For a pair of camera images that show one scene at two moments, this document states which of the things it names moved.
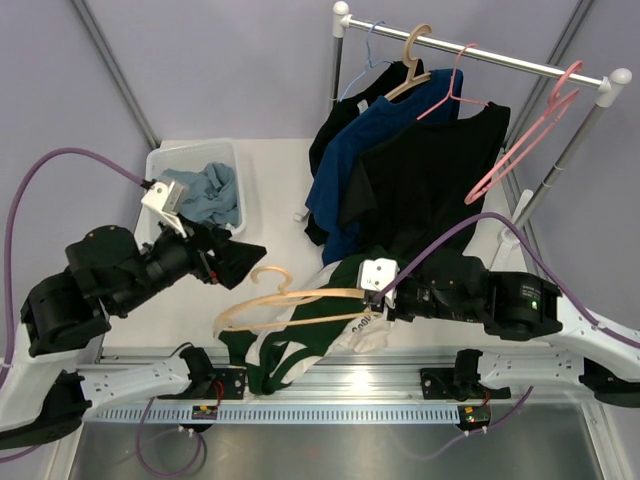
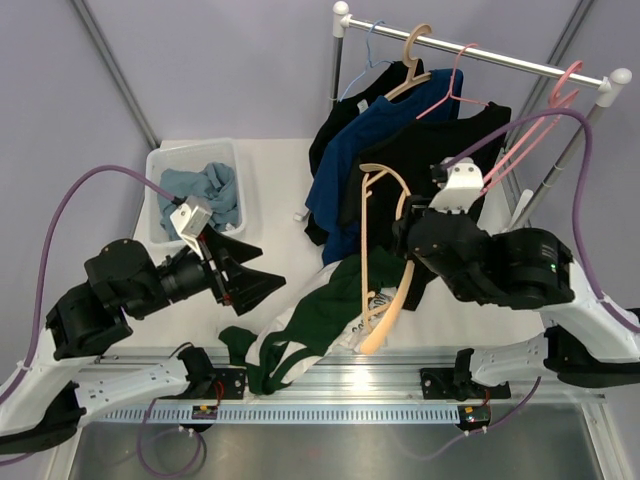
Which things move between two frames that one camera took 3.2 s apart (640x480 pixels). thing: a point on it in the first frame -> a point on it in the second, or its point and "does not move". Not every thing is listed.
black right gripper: [393, 306] -> [416, 207]
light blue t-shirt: [212, 193] does not move
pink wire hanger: [451, 96] does not move
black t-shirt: [419, 187] does not move
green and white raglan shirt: [332, 315] does not move
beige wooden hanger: [223, 314] -> [368, 171]
